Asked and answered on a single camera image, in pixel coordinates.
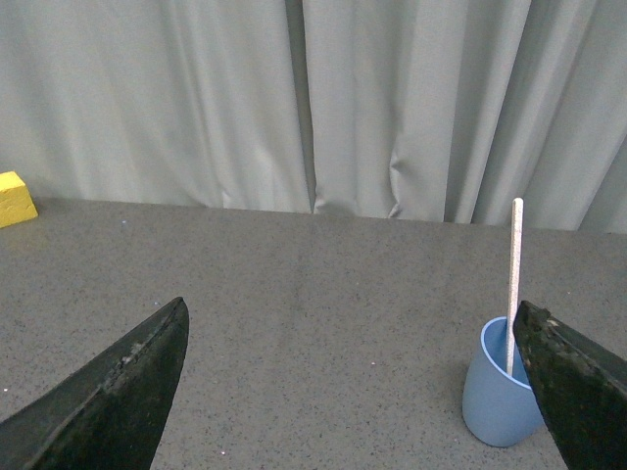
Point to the light wooden chopstick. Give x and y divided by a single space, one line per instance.
517 208

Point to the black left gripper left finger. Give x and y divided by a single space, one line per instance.
112 412

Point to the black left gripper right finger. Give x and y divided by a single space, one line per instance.
579 386

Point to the grey curtain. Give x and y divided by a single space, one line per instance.
426 110

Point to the yellow foam block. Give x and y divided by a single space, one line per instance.
16 203

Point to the blue plastic cup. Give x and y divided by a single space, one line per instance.
499 409

